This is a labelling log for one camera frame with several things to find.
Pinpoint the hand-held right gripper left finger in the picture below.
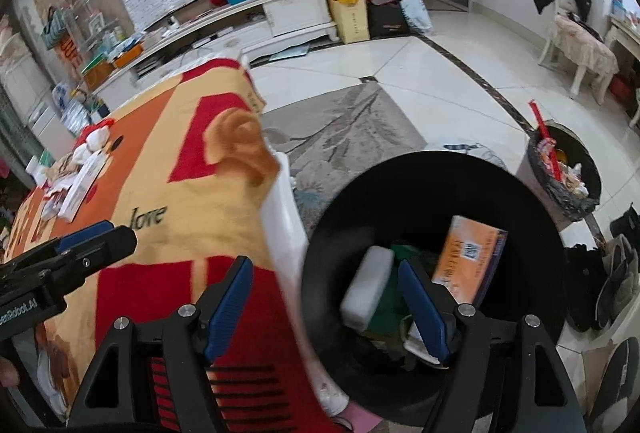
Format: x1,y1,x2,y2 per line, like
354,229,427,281
67,255,255,433

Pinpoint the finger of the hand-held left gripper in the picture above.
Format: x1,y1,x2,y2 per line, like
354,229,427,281
30,226,139,286
0,220,115,274

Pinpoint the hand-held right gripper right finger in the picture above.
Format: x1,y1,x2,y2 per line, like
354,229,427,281
397,258,588,433

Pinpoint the dark green wrapper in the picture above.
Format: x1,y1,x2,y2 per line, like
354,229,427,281
367,240,441,339

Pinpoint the long white tablet box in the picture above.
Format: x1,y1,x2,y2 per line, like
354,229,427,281
62,152,106,220

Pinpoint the white foam block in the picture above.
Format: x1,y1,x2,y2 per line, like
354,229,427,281
340,245,396,331

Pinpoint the small orange white box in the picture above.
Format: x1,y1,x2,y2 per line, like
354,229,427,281
432,216,508,309

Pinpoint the white plastic bag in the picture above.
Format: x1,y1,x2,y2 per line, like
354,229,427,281
75,126,113,164

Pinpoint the red plastic bag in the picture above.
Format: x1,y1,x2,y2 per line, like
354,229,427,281
74,117,113,149

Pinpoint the black trash bin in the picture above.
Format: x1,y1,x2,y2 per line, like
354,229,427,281
300,150,566,429

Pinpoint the grey trash can with liner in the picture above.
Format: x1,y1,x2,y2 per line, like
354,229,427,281
515,123,603,224

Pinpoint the person's left hand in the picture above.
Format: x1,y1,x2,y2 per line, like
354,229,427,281
0,357,21,389

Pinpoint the orange cream red printed blanket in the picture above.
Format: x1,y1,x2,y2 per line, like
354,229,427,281
0,58,351,433

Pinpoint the pink slipper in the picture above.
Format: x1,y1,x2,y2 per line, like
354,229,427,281
332,403,383,433

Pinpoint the cat face stool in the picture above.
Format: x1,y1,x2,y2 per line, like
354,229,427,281
442,142,508,169

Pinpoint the grey slipper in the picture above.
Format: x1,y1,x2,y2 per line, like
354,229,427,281
595,233,640,329

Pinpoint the grey patterned rug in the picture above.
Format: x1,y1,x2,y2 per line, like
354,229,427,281
260,80,511,239

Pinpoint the grey shoe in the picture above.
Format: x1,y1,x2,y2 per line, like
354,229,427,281
587,338,640,433

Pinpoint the striped tote bag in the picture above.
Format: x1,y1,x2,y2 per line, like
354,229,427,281
40,6,66,49

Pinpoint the red stick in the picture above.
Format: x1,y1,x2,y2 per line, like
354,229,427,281
530,100,561,179

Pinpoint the black paper bag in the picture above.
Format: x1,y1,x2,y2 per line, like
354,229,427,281
367,0,411,39

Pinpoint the cream paper bag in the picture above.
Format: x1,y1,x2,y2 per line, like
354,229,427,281
330,0,371,44

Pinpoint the white printed carrier bag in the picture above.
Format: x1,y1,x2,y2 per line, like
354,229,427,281
400,0,431,31

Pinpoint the white TV cabinet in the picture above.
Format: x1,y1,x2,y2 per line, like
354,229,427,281
95,0,336,99

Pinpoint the white chair with floral cover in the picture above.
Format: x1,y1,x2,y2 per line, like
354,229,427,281
539,10,621,94

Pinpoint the white desk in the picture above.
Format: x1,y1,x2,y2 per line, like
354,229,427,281
607,8,640,129

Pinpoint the small red wall decoration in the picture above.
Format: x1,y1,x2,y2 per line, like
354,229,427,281
55,36,83,74

